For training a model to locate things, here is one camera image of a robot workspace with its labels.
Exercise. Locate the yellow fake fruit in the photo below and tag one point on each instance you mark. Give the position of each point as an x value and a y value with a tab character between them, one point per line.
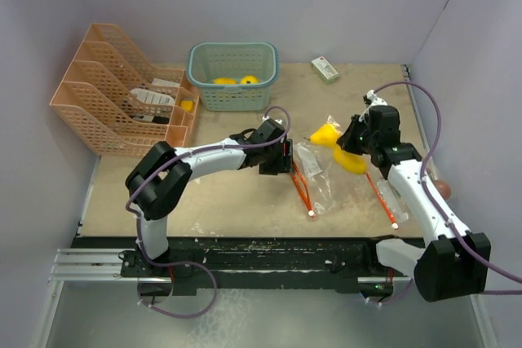
350	162

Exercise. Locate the orange mesh file organizer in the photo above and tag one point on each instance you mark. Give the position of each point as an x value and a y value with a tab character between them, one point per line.
90	97

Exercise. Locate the brown fake potato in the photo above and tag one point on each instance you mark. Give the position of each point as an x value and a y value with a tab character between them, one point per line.
443	188

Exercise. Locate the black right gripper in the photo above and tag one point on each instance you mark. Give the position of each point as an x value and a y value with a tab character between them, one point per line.
346	141

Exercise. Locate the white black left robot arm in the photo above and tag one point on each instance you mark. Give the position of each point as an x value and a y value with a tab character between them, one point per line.
158	182

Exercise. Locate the small white green box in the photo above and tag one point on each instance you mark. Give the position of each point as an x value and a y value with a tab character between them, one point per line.
324	69

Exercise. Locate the yellow fake bell pepper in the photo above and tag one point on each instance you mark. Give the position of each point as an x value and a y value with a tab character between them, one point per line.
224	81

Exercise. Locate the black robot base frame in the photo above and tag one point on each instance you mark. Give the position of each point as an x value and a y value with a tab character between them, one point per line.
344	265

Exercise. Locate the small yellow item in organizer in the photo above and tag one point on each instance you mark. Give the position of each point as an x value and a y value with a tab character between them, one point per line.
187	105

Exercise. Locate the yellow fake lemon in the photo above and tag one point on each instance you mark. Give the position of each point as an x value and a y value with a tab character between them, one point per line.
249	79

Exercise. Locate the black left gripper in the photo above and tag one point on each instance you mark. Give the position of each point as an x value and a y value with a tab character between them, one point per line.
285	164

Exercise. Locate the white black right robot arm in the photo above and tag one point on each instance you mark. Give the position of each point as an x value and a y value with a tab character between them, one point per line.
444	268

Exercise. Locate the yellow fake pear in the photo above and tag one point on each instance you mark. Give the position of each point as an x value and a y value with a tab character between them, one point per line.
326	136

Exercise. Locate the aluminium rail frame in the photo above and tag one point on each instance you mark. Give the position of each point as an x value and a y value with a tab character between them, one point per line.
78	266

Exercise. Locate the clear zip bag red seal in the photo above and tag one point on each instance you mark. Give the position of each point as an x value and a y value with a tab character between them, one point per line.
311	177

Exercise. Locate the light blue plastic basket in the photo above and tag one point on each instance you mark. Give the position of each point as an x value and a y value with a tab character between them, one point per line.
210	60

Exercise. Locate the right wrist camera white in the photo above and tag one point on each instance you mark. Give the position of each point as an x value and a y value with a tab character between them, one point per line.
371	99

